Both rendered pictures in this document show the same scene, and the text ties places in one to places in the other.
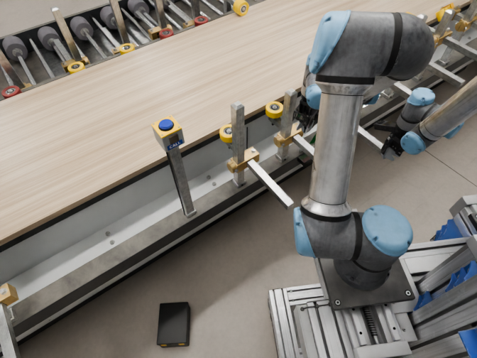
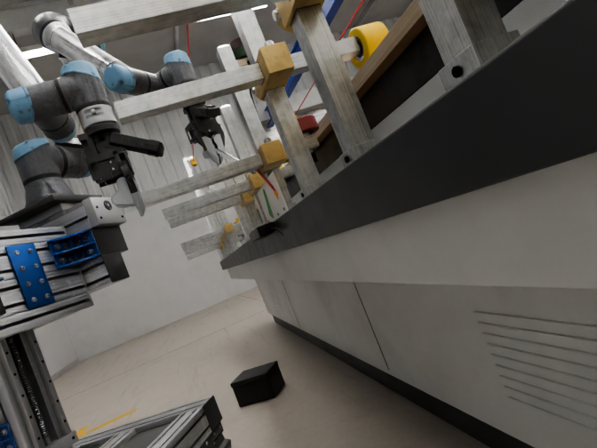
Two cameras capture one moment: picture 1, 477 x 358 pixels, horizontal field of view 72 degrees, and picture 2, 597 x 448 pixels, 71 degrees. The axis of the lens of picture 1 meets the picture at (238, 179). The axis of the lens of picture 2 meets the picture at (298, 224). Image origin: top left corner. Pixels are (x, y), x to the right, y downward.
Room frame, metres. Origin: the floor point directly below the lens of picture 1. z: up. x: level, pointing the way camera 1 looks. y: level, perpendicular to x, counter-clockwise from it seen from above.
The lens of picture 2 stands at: (1.49, -1.41, 0.64)
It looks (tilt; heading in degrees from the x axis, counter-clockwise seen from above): 2 degrees up; 109
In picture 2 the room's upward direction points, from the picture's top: 22 degrees counter-clockwise
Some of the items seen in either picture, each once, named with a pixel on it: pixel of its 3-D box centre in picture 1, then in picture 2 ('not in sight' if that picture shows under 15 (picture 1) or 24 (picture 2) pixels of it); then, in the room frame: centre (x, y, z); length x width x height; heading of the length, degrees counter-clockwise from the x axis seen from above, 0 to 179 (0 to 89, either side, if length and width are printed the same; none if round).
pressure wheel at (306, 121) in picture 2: not in sight; (307, 140); (1.24, -0.39, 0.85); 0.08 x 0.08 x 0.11
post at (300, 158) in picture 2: not in sight; (282, 115); (1.27, -0.62, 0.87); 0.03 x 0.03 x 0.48; 34
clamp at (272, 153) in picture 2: not in sight; (270, 158); (1.15, -0.43, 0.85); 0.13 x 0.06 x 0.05; 124
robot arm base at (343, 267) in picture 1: (366, 256); (47, 193); (0.34, -0.34, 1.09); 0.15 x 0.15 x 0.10
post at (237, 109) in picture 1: (238, 149); (237, 176); (0.85, 0.00, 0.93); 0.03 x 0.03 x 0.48; 34
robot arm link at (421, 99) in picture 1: (418, 105); (84, 90); (0.87, -0.64, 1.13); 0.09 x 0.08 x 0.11; 36
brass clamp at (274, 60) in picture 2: not in sight; (271, 75); (1.29, -0.64, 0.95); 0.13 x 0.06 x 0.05; 124
